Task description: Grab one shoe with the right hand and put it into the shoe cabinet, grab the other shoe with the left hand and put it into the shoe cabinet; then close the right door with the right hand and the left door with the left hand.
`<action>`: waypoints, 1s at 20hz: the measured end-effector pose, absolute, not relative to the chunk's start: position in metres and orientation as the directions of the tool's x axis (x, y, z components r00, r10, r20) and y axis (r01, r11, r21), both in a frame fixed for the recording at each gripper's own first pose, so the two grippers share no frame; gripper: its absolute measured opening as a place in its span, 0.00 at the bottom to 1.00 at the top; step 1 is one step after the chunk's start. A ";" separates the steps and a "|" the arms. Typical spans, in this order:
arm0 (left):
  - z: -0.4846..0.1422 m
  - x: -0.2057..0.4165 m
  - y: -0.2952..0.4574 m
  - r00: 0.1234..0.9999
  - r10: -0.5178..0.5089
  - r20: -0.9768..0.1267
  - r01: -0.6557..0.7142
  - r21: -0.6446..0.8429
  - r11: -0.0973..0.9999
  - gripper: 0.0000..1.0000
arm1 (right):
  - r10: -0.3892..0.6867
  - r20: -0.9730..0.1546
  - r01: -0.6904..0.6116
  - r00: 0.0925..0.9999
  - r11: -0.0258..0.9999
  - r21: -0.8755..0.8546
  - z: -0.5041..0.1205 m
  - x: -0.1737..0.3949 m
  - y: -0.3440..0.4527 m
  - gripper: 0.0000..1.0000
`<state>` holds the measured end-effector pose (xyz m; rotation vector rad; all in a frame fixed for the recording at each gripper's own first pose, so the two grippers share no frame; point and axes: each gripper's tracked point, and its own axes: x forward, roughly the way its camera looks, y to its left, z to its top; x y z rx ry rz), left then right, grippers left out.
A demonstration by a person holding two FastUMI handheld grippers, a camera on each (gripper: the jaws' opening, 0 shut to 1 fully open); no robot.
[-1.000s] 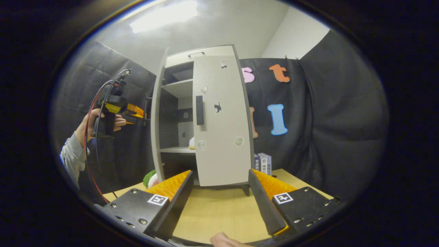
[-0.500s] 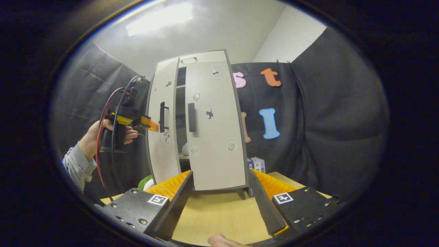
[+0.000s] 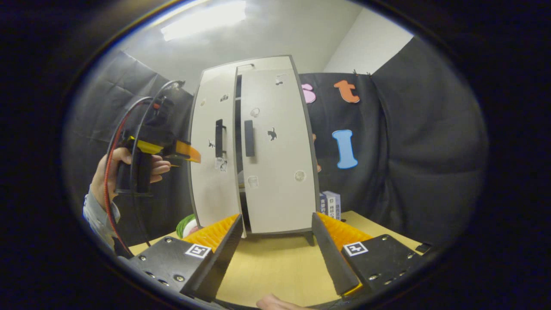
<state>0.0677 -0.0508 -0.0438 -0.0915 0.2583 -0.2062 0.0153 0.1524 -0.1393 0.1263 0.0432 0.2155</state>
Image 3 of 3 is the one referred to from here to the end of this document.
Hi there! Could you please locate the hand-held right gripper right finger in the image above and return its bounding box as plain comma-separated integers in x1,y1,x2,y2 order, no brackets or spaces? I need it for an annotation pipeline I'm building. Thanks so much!
311,211,425,297

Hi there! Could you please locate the black backdrop cloth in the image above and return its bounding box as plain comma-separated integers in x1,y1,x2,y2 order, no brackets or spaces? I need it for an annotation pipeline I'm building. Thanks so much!
62,37,489,249

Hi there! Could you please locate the red left gripper cable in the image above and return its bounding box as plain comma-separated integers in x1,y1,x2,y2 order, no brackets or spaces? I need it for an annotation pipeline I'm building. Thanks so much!
104,97,162,255

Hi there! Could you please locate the watermelon slice toy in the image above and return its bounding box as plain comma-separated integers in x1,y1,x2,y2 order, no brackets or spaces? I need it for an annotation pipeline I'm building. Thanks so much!
176,214,200,239

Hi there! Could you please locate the black door handle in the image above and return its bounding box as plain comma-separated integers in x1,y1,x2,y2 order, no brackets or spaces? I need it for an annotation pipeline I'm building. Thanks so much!
215,119,227,159
244,120,256,158

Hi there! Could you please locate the white cabinet door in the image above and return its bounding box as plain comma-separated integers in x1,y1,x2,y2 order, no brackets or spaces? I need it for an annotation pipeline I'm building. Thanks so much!
238,55,321,236
189,65,247,239

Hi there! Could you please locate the white shoe cabinet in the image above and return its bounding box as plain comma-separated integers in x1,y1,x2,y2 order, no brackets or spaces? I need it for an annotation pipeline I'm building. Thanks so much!
189,55,322,247

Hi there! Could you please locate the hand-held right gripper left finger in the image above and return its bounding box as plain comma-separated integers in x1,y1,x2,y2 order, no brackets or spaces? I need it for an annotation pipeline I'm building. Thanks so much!
128,214,245,303

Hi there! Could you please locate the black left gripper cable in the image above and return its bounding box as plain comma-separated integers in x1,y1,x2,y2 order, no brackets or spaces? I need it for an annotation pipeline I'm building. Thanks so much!
129,80,186,248

